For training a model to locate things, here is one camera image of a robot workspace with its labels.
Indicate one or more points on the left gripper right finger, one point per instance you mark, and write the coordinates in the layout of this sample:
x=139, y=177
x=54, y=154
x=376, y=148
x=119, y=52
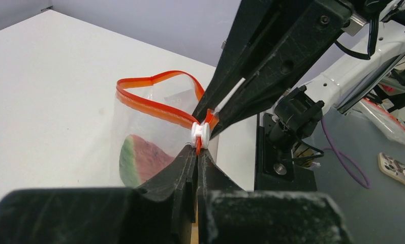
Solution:
x=229, y=214

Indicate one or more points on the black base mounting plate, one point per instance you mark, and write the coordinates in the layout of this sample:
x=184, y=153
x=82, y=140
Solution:
x=275, y=170

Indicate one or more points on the red toy watermelon slice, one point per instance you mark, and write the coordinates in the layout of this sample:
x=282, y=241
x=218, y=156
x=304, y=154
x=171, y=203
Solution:
x=140, y=160

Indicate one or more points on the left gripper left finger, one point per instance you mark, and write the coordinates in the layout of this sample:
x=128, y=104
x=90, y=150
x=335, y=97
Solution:
x=161, y=210

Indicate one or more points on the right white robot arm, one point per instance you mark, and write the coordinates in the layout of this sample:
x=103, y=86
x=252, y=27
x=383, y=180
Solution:
x=348, y=56

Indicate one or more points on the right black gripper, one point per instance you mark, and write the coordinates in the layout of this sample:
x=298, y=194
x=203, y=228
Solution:
x=271, y=44

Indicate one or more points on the flat patterned object on floor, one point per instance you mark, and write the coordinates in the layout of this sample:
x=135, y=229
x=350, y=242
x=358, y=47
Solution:
x=392, y=167

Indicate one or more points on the clear zip bag orange zipper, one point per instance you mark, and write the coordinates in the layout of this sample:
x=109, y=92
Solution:
x=159, y=109

